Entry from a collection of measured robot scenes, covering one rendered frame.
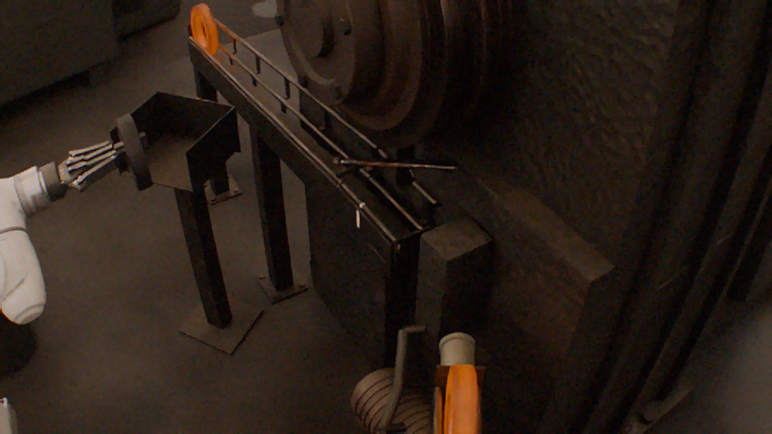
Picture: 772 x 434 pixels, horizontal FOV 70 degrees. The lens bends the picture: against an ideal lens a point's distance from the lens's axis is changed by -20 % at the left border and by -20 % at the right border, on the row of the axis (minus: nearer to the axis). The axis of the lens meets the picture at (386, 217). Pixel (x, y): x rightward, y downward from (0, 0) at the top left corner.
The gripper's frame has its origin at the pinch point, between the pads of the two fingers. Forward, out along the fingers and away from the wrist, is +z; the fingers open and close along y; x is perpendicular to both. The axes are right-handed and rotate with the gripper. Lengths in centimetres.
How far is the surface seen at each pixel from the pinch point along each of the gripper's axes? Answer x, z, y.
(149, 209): -84, 6, -90
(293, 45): 18.2, 29.9, 18.8
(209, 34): -17, 39, -73
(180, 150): -25.4, 14.7, -29.6
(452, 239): -7, 40, 50
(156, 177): -24.8, 5.5, -21.7
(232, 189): -85, 39, -82
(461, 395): -8, 24, 75
